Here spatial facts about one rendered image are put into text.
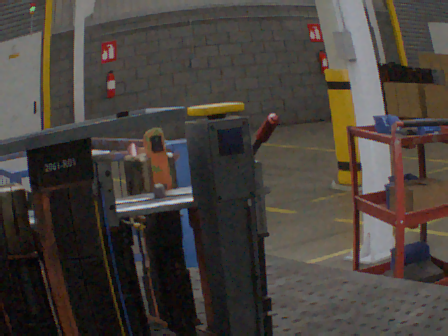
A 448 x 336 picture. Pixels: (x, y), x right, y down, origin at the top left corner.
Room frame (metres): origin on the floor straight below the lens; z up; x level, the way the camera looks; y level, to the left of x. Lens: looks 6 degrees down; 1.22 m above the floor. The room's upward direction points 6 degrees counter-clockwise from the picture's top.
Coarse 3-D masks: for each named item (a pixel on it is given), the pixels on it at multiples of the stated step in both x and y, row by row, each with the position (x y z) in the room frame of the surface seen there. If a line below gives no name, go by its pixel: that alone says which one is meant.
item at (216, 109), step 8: (216, 104) 1.44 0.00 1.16; (224, 104) 1.41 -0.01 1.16; (232, 104) 1.41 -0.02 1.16; (240, 104) 1.41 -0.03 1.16; (192, 112) 1.43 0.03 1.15; (200, 112) 1.40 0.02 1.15; (208, 112) 1.39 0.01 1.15; (216, 112) 1.40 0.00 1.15; (224, 112) 1.40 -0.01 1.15; (208, 120) 1.42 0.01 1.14
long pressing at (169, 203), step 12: (168, 192) 1.80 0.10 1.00; (180, 192) 1.79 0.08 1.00; (120, 204) 1.73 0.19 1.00; (132, 204) 1.68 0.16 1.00; (144, 204) 1.65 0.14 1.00; (156, 204) 1.65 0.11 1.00; (168, 204) 1.65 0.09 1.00; (180, 204) 1.66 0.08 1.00; (192, 204) 1.67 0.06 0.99; (120, 216) 1.61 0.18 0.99; (132, 216) 1.62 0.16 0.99
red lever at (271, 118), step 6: (270, 114) 1.49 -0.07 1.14; (270, 120) 1.49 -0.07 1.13; (276, 120) 1.48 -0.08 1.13; (264, 126) 1.50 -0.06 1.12; (270, 126) 1.49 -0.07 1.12; (276, 126) 1.49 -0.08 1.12; (258, 132) 1.52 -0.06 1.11; (264, 132) 1.50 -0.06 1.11; (270, 132) 1.50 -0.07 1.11; (258, 138) 1.52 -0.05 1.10; (264, 138) 1.51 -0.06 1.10; (258, 144) 1.54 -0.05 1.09; (252, 150) 1.55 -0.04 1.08
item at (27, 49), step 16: (32, 16) 9.73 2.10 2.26; (0, 48) 9.28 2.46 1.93; (16, 48) 9.38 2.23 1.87; (32, 48) 9.49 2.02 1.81; (0, 64) 9.28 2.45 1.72; (16, 64) 9.39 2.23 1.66; (32, 64) 9.49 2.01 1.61; (0, 80) 9.28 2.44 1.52; (16, 80) 9.39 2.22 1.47; (32, 80) 9.49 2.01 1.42; (0, 96) 9.29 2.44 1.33; (16, 96) 9.39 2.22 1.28; (32, 96) 9.49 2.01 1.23; (0, 112) 9.28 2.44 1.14; (16, 112) 9.39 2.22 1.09; (32, 112) 9.49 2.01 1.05; (0, 128) 9.28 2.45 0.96; (16, 128) 9.39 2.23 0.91; (32, 128) 9.49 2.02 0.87; (16, 160) 9.37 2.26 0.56; (0, 176) 9.26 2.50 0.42
